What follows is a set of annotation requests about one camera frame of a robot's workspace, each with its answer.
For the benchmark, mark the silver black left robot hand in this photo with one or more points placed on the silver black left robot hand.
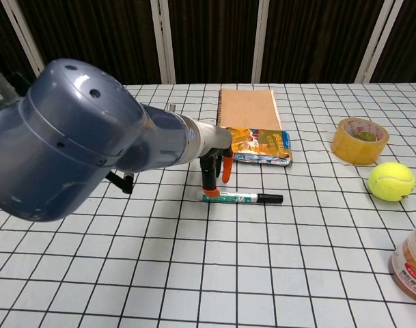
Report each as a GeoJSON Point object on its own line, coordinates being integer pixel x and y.
{"type": "Point", "coordinates": [214, 140]}

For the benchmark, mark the green white marker pen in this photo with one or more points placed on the green white marker pen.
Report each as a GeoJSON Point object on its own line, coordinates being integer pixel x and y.
{"type": "Point", "coordinates": [242, 198]}

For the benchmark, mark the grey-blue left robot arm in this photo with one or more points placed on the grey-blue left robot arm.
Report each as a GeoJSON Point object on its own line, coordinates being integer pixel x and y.
{"type": "Point", "coordinates": [74, 136]}

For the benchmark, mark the yellow tennis ball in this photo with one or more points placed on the yellow tennis ball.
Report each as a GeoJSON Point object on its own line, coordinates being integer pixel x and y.
{"type": "Point", "coordinates": [392, 181]}

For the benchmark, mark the brown spiral notebook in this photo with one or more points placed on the brown spiral notebook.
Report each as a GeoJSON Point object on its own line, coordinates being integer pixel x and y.
{"type": "Point", "coordinates": [248, 109]}

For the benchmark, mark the colourful foil snack packet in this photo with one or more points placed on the colourful foil snack packet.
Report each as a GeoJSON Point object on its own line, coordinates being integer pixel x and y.
{"type": "Point", "coordinates": [262, 147]}

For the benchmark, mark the white black checkered tablecloth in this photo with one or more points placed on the white black checkered tablecloth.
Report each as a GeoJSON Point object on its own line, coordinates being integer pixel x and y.
{"type": "Point", "coordinates": [228, 256]}

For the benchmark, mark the clear yellowish tape roll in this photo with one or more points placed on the clear yellowish tape roll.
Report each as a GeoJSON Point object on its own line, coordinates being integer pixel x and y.
{"type": "Point", "coordinates": [344, 147]}

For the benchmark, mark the clear jar of rubber bands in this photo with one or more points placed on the clear jar of rubber bands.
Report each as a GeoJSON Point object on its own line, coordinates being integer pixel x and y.
{"type": "Point", "coordinates": [411, 266]}

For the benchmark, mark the white metal frame bar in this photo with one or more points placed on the white metal frame bar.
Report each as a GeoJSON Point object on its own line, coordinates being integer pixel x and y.
{"type": "Point", "coordinates": [23, 37]}
{"type": "Point", "coordinates": [260, 44]}
{"type": "Point", "coordinates": [163, 44]}
{"type": "Point", "coordinates": [376, 44]}

